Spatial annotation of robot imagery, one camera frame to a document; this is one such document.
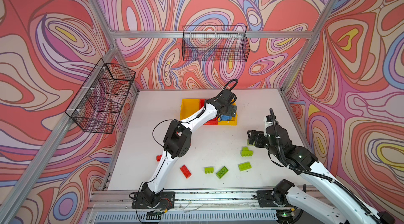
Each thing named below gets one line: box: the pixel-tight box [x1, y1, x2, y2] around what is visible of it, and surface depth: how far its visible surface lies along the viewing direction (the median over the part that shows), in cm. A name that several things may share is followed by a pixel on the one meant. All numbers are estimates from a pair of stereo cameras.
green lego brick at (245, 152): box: [240, 146, 254, 157], surface depth 88 cm
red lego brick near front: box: [179, 164, 193, 179], surface depth 83 cm
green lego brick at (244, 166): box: [237, 161, 252, 172], surface depth 84 cm
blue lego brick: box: [220, 114, 232, 121], surface depth 101 cm
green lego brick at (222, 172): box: [215, 165, 229, 180], surface depth 83 cm
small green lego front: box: [204, 167, 215, 175], surface depth 83 cm
